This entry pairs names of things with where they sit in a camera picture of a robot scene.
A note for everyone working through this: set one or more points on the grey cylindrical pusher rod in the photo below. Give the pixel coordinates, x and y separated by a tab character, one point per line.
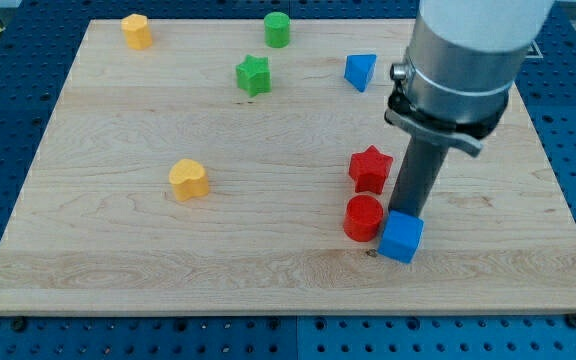
418	172

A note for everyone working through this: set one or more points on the yellow heart block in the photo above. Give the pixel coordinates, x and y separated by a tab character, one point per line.
188	179

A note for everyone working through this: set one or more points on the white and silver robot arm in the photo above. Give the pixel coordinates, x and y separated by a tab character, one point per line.
452	85

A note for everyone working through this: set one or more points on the green star block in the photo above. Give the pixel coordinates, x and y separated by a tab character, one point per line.
254	76

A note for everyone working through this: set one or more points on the yellow hexagon block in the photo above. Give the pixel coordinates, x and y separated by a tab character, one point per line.
136	31

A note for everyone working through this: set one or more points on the blue triangular prism block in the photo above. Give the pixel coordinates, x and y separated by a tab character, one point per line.
359	70

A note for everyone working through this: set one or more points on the red star block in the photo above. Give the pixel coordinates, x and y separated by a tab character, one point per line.
369	170

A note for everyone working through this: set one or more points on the light wooden board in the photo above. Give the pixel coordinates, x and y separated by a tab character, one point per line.
97	231

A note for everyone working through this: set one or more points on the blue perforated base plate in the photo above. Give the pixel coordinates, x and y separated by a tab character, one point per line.
37	49

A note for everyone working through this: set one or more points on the green cylinder block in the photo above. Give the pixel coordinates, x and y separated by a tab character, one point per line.
277	29

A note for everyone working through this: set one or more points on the blue cube block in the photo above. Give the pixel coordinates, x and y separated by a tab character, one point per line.
401	237

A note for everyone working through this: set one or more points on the red cylinder block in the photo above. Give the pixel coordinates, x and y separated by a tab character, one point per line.
363	218

